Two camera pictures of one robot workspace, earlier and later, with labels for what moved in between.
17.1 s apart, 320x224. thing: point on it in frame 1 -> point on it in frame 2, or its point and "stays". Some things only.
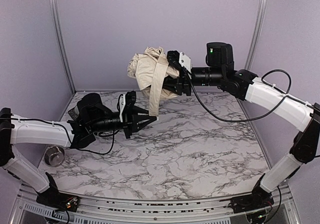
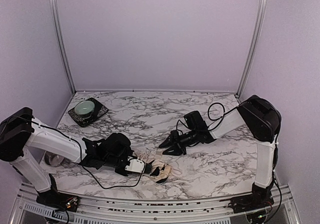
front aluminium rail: x=286 y=210 stays
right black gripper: x=186 y=82 -> x=179 y=143
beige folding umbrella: x=149 y=68 -> x=164 y=168
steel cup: x=54 y=156 stays
